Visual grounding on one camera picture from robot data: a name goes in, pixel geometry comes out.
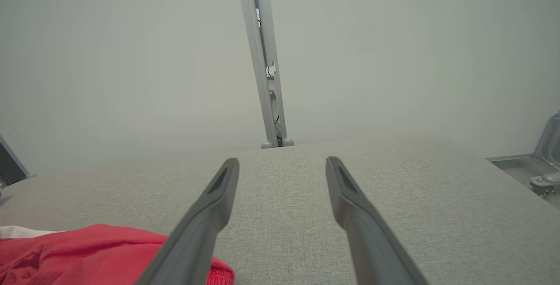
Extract grey metal base bracket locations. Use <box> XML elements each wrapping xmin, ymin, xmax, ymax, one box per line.
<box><xmin>486</xmin><ymin>110</ymin><xmax>560</xmax><ymax>209</ymax></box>

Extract red mesh shorts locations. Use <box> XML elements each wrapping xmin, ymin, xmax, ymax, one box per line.
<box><xmin>0</xmin><ymin>224</ymin><xmax>235</xmax><ymax>285</ymax></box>

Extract grey metal frame post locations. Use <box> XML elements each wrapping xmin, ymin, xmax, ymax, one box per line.
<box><xmin>0</xmin><ymin>136</ymin><xmax>36</xmax><ymax>186</ymax></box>

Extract grey fabric covered surface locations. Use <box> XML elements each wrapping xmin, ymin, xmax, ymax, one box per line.
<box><xmin>0</xmin><ymin>139</ymin><xmax>560</xmax><ymax>285</ymax></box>

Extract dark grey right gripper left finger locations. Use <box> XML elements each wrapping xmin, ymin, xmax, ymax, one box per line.
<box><xmin>135</xmin><ymin>157</ymin><xmax>240</xmax><ymax>285</ymax></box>

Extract grey metal partition post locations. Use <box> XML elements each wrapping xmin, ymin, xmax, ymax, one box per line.
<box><xmin>235</xmin><ymin>0</ymin><xmax>294</xmax><ymax>149</ymax></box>

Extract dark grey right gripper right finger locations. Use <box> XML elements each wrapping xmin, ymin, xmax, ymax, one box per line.
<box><xmin>325</xmin><ymin>156</ymin><xmax>430</xmax><ymax>285</ymax></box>

